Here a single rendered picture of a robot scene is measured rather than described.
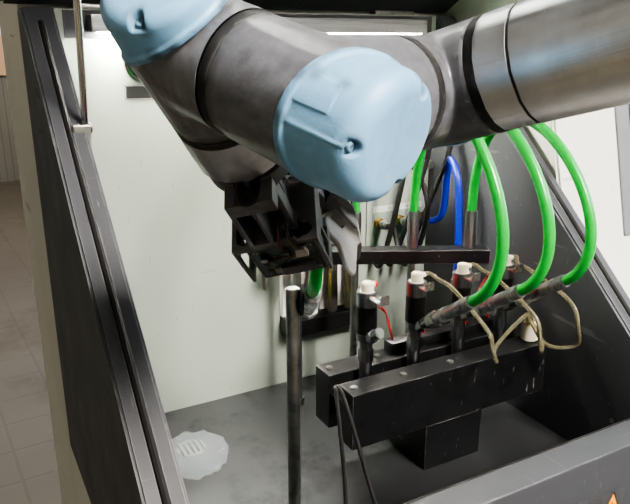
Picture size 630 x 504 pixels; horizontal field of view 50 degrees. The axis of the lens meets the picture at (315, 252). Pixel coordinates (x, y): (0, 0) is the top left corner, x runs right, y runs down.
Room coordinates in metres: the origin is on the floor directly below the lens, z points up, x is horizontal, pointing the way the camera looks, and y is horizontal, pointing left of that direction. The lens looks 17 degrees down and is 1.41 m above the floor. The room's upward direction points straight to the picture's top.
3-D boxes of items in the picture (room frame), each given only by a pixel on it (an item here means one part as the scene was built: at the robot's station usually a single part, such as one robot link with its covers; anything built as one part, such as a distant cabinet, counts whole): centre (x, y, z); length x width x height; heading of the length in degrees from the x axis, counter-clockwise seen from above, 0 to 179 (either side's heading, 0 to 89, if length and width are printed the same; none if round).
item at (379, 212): (1.18, -0.15, 1.20); 0.13 x 0.03 x 0.31; 118
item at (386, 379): (0.89, -0.17, 0.91); 0.34 x 0.10 x 0.15; 118
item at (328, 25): (1.07, 0.06, 1.43); 0.54 x 0.03 x 0.02; 118
